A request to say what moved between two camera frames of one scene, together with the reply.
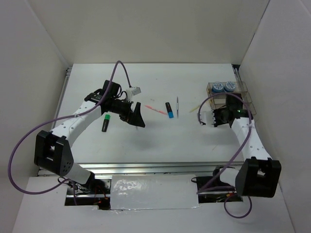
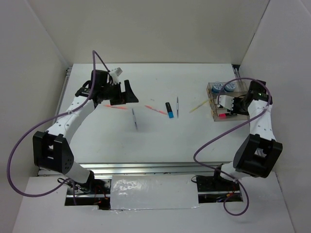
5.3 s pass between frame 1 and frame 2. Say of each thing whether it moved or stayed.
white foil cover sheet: stayed
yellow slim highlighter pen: stayed
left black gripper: moved
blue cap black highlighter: stayed
